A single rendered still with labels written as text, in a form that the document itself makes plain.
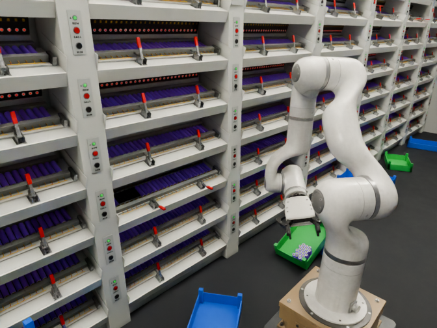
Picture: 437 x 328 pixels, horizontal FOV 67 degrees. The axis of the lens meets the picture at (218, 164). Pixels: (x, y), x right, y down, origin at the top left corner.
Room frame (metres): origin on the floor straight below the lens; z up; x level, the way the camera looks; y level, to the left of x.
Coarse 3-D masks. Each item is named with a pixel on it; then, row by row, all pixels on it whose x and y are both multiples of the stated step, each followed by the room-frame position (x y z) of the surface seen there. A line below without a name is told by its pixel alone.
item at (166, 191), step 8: (200, 176) 1.45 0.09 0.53; (208, 176) 1.48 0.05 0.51; (216, 176) 1.50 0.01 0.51; (176, 184) 1.36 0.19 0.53; (184, 184) 1.37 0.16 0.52; (160, 192) 1.29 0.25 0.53; (168, 192) 1.31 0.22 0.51; (176, 192) 1.33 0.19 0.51; (136, 200) 1.21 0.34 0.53; (144, 200) 1.22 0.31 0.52; (120, 208) 1.15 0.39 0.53; (128, 208) 1.17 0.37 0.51
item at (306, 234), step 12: (300, 228) 1.68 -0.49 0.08; (312, 228) 1.66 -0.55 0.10; (324, 228) 1.64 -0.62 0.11; (288, 240) 1.62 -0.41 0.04; (300, 240) 1.60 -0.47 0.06; (312, 240) 1.58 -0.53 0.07; (324, 240) 1.53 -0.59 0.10; (276, 252) 1.54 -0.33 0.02; (288, 252) 1.54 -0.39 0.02; (312, 252) 1.51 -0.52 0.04; (300, 264) 1.43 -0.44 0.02
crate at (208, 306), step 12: (204, 300) 1.19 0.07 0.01; (216, 300) 1.18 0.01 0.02; (228, 300) 1.17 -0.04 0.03; (240, 300) 1.14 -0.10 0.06; (192, 312) 1.08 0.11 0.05; (204, 312) 1.13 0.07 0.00; (216, 312) 1.13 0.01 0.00; (228, 312) 1.12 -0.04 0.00; (240, 312) 1.10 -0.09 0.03; (192, 324) 1.06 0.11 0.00; (204, 324) 1.06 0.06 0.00; (216, 324) 1.06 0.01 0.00; (228, 324) 1.06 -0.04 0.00
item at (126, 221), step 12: (216, 168) 1.54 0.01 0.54; (216, 180) 1.49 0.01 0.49; (180, 192) 1.35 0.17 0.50; (192, 192) 1.36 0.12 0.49; (204, 192) 1.41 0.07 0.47; (120, 204) 1.20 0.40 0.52; (144, 204) 1.22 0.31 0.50; (168, 204) 1.25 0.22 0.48; (180, 204) 1.31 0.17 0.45; (120, 216) 1.14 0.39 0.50; (132, 216) 1.15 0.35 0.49; (144, 216) 1.17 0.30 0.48; (156, 216) 1.22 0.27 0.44; (120, 228) 1.10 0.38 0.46
